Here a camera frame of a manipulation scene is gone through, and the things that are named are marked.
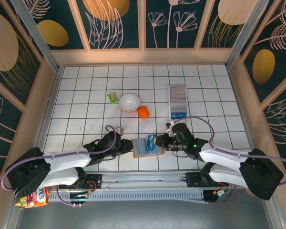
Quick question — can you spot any white plastic card tray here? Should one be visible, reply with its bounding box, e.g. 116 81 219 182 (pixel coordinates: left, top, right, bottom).
168 83 189 125

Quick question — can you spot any colourful candy bag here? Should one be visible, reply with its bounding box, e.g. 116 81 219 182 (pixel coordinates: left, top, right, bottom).
15 187 50 210

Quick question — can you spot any black controller board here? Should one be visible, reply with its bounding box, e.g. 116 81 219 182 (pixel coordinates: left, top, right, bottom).
68 192 90 206
203 188 231 204

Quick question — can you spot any aluminium mounting rail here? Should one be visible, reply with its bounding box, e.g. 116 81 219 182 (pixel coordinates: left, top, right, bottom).
47 168 273 192

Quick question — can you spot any orange leather card holder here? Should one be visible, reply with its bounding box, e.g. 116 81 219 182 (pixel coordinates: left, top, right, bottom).
131 136 165 159

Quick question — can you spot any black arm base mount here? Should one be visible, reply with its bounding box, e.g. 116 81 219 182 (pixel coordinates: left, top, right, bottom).
73 174 103 190
185 170 230 189

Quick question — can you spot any orange cup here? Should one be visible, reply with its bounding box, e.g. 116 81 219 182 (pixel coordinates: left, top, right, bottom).
137 105 150 120

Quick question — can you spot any aluminium corner post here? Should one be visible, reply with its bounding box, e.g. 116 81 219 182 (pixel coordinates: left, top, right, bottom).
9 0 62 73
225 0 270 70

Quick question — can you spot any green snack packet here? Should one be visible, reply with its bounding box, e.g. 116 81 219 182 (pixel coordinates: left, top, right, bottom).
106 92 120 105

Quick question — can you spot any row of standing cards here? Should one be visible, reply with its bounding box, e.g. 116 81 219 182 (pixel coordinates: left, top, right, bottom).
170 87 187 113

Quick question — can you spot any grey slotted cable duct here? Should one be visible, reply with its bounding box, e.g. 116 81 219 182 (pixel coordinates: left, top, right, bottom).
47 190 206 203

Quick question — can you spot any white bowl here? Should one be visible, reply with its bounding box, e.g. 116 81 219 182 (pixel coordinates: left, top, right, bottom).
119 93 141 113

